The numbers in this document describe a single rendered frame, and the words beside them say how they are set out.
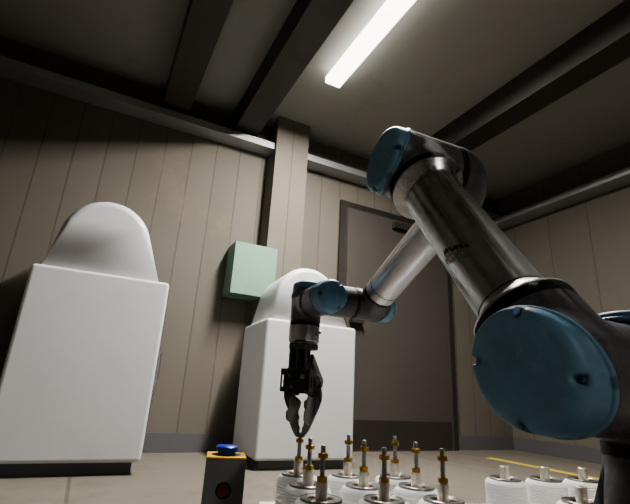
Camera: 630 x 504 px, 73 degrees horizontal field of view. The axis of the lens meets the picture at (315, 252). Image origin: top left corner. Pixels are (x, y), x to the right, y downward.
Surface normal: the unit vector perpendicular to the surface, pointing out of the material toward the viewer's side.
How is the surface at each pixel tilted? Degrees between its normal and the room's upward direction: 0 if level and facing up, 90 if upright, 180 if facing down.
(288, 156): 90
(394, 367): 90
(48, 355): 90
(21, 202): 90
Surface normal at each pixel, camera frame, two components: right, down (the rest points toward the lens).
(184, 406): 0.46, -0.25
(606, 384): 0.34, -0.04
